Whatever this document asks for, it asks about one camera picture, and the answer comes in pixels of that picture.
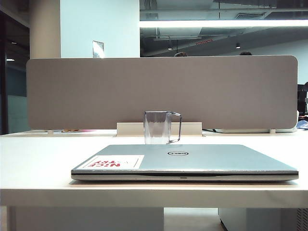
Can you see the transparent grey faceted water cup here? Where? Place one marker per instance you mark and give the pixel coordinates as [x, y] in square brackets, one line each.
[156, 130]

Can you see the silver Dell laptop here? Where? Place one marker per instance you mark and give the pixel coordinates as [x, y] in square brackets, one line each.
[216, 161]

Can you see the dark-haired person head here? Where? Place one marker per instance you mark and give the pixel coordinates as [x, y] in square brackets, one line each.
[245, 53]
[180, 54]

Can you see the pink flat item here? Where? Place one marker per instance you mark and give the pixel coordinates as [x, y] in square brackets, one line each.
[86, 130]

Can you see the small round ceiling spotlight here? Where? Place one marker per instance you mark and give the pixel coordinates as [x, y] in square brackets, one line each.
[237, 46]
[169, 47]

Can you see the white sticker with red text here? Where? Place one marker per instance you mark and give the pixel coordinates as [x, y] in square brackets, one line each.
[103, 164]

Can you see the beige fabric desk divider panel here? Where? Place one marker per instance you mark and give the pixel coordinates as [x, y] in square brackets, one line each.
[72, 96]

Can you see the orange flat item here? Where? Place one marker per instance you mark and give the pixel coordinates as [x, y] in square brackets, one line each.
[68, 131]

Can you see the red ceiling sign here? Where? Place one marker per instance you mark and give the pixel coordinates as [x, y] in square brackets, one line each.
[204, 42]

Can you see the long white ceiling light strip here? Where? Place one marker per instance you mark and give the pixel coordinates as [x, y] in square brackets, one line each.
[216, 23]

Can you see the ceiling air vent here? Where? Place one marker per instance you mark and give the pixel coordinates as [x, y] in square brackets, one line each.
[249, 16]

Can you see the dark glass door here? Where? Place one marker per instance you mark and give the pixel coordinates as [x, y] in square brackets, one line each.
[14, 72]

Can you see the black office chair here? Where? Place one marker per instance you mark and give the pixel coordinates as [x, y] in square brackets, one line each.
[302, 96]

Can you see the blue patterned cloth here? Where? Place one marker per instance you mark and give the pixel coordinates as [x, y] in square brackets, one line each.
[303, 125]

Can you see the white desk leg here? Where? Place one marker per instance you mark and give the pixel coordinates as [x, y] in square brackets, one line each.
[3, 219]

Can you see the framed wall notice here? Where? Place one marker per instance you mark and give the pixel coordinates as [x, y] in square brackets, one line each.
[97, 49]

